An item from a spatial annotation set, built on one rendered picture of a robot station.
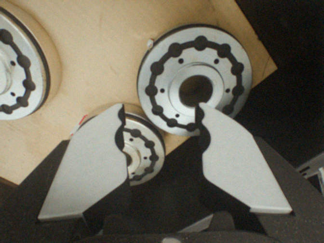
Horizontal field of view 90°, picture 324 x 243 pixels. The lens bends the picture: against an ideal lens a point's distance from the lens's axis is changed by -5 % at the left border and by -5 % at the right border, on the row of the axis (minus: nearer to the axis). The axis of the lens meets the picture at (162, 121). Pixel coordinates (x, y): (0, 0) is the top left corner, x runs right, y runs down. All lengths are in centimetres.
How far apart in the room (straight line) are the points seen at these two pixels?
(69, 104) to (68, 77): 3
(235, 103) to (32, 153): 26
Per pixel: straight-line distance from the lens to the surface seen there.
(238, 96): 17
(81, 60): 19
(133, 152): 18
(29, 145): 28
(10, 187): 35
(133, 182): 23
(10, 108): 21
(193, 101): 17
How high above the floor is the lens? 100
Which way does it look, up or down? 58 degrees down
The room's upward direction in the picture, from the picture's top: 176 degrees clockwise
